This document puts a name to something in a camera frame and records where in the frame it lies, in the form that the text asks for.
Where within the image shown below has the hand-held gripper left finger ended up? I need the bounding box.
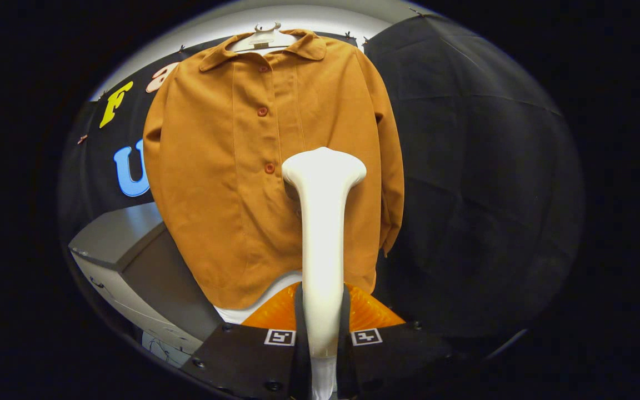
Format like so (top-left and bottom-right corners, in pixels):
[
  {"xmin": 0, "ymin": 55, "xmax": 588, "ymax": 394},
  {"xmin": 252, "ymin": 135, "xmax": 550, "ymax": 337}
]
[{"xmin": 181, "ymin": 282, "xmax": 314, "ymax": 400}]

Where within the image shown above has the grey drawer cabinet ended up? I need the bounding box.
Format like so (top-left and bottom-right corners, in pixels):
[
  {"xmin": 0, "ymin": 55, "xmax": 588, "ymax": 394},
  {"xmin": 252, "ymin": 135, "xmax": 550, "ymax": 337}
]
[{"xmin": 68, "ymin": 203, "xmax": 223, "ymax": 356}]

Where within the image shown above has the white hanger form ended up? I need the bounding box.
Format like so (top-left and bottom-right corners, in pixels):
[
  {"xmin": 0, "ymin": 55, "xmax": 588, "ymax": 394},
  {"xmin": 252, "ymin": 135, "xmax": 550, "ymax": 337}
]
[{"xmin": 214, "ymin": 22, "xmax": 305, "ymax": 324}]

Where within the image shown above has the white garment steamer head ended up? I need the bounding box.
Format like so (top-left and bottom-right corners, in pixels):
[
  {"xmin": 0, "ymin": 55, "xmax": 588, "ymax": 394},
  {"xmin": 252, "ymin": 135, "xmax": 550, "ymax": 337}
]
[{"xmin": 281, "ymin": 147, "xmax": 367, "ymax": 400}]

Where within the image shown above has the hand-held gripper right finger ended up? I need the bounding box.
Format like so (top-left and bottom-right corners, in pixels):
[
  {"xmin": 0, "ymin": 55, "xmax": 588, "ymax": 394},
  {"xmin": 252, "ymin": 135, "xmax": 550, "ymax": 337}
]
[{"xmin": 336, "ymin": 282, "xmax": 454, "ymax": 400}]

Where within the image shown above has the orange button-up shirt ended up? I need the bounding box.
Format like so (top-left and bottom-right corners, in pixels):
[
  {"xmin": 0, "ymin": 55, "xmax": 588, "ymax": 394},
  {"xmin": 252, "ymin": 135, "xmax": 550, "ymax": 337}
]
[{"xmin": 142, "ymin": 29, "xmax": 405, "ymax": 310}]

